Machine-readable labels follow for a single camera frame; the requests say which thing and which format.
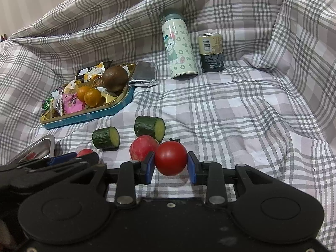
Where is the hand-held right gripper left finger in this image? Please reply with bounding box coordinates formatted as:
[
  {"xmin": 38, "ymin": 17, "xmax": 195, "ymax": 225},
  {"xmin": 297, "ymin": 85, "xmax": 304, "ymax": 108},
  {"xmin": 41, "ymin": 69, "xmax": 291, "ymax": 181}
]
[{"xmin": 56, "ymin": 151, "xmax": 155, "ymax": 206}]

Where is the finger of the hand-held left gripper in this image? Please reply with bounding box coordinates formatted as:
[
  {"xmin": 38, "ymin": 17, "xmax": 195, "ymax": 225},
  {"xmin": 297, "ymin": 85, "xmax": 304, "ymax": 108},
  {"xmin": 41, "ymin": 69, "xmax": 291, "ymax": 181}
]
[
  {"xmin": 48, "ymin": 152, "xmax": 78, "ymax": 167},
  {"xmin": 39, "ymin": 153, "xmax": 100, "ymax": 172}
]

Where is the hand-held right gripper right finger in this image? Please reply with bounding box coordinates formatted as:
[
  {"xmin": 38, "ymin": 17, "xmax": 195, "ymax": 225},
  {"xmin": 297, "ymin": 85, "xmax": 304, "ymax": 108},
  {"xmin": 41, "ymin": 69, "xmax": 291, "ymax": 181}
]
[{"xmin": 187, "ymin": 151, "xmax": 285, "ymax": 206}]

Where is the pink red radish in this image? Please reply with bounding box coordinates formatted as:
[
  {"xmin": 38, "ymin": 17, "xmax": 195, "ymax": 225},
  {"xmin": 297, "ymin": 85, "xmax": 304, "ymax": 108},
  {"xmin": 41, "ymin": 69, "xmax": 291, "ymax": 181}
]
[
  {"xmin": 129, "ymin": 135, "xmax": 160, "ymax": 162},
  {"xmin": 77, "ymin": 148, "xmax": 95, "ymax": 158}
]

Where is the red tomato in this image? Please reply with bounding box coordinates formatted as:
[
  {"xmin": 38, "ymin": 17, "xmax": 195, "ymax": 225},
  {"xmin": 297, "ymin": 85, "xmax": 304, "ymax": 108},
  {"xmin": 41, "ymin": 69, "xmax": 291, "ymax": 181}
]
[{"xmin": 154, "ymin": 141, "xmax": 188, "ymax": 176}]

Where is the stainless steel tray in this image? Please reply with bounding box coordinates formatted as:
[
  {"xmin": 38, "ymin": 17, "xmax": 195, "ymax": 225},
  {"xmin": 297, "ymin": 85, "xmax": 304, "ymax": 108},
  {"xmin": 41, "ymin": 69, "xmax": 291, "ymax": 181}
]
[{"xmin": 7, "ymin": 135, "xmax": 55, "ymax": 167}]

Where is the cucumber piece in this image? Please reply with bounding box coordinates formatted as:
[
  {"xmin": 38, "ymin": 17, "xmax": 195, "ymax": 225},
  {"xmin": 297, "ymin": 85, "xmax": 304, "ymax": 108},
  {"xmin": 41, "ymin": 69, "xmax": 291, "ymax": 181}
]
[
  {"xmin": 92, "ymin": 126, "xmax": 121, "ymax": 150},
  {"xmin": 134, "ymin": 116, "xmax": 166, "ymax": 143}
]

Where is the blue tin tray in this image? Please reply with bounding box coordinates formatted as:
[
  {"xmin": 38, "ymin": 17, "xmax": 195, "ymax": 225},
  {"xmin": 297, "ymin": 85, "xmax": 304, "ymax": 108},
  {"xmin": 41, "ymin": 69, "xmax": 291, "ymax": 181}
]
[{"xmin": 40, "ymin": 63, "xmax": 137, "ymax": 130}]

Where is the pink snack packet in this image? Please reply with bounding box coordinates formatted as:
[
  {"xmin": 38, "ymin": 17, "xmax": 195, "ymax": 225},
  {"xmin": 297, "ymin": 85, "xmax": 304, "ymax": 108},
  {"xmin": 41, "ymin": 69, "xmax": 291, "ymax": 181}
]
[{"xmin": 63, "ymin": 92, "xmax": 84, "ymax": 114}]

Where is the green foil candy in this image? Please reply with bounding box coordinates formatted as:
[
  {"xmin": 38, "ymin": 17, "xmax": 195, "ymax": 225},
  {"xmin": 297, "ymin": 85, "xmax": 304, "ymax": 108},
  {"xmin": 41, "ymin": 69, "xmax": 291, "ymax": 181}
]
[{"xmin": 42, "ymin": 97, "xmax": 54, "ymax": 112}]

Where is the small orange kumquat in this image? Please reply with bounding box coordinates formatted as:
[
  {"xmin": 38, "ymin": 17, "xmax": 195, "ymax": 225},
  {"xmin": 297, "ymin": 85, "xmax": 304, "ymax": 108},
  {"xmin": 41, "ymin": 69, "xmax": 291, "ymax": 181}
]
[
  {"xmin": 84, "ymin": 89, "xmax": 103, "ymax": 108},
  {"xmin": 77, "ymin": 85, "xmax": 91, "ymax": 103}
]

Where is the round brown fruit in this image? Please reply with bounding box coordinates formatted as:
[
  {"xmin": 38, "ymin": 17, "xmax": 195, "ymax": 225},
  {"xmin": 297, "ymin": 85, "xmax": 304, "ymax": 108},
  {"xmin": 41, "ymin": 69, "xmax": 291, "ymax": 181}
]
[{"xmin": 102, "ymin": 66, "xmax": 130, "ymax": 93}]

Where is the yellow pastry packet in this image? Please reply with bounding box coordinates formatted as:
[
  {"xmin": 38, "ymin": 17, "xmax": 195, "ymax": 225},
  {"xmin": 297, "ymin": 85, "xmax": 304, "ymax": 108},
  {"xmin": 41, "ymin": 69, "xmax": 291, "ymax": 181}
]
[{"xmin": 77, "ymin": 62, "xmax": 105, "ymax": 80}]

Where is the silver foil packet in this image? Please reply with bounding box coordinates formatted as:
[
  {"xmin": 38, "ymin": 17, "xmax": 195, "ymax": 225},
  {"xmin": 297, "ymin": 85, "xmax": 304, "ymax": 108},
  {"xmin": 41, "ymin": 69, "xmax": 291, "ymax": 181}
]
[{"xmin": 128, "ymin": 61, "xmax": 158, "ymax": 88}]

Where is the white snack packet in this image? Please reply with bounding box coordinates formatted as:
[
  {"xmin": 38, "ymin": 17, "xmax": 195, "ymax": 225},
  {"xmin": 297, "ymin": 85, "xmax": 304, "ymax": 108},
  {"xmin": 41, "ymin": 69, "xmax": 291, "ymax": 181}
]
[{"xmin": 123, "ymin": 64, "xmax": 136, "ymax": 80}]

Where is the dark green drink can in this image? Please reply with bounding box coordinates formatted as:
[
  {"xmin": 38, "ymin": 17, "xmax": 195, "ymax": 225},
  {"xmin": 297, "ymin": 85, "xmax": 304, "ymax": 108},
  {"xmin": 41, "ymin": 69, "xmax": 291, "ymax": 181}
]
[{"xmin": 197, "ymin": 32, "xmax": 224, "ymax": 73}]

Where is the cartoon print thermos bottle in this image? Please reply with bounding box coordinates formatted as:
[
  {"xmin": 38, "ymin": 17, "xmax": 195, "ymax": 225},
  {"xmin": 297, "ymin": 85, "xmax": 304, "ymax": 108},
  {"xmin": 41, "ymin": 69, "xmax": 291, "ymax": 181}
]
[{"xmin": 160, "ymin": 8, "xmax": 198, "ymax": 80}]

